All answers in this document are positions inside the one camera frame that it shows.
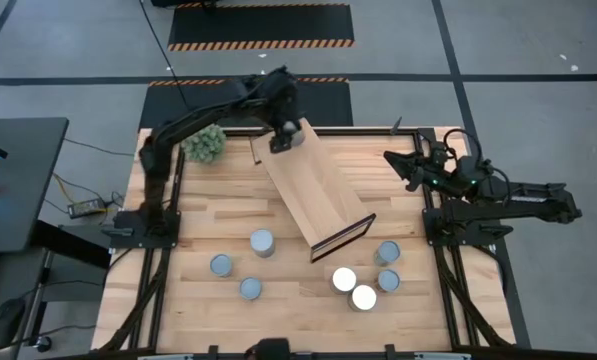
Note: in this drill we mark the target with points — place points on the table-level camera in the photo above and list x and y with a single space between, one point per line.
273 350

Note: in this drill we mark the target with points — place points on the green potted plant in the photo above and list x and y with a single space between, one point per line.
204 143

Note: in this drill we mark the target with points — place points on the black hazard-striped floor mat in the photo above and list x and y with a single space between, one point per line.
323 105
260 22

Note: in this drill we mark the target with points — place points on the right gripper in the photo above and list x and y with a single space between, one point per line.
440 172

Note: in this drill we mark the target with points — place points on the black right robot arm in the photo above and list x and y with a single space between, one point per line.
528 200

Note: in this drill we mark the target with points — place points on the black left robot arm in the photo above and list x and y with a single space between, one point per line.
203 115

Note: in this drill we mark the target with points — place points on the black power adapter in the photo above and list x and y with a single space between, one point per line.
85 208

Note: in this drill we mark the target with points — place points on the black desk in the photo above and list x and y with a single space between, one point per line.
23 180

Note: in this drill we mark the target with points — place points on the black aluminium table frame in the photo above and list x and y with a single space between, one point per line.
358 131

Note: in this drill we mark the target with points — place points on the tin can green patterned label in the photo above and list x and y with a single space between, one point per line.
221 265

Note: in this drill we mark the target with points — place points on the black computer mouse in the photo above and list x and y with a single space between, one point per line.
5 321

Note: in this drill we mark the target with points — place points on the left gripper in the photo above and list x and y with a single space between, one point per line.
280 120

